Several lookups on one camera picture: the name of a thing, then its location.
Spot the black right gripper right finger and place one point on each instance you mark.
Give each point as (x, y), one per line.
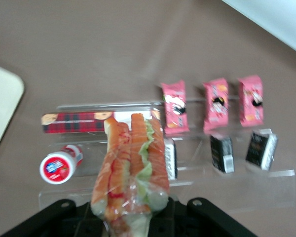
(199, 219)

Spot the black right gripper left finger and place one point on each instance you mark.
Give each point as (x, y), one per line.
(64, 219)

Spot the triangle sandwich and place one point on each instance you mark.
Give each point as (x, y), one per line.
(128, 172)

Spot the beige plastic serving tray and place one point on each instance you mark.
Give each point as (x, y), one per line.
(2, 103)

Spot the red lid yogurt cup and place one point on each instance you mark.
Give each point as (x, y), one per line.
(55, 169)

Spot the clear acrylic stepped display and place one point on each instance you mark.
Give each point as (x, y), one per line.
(261, 192)

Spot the black small carton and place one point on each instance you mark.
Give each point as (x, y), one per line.
(220, 153)
(260, 149)

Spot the red tartan cookie box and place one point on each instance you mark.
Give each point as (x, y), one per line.
(71, 122)

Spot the pink snack packet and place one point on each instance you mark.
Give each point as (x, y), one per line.
(251, 101)
(175, 108)
(215, 106)

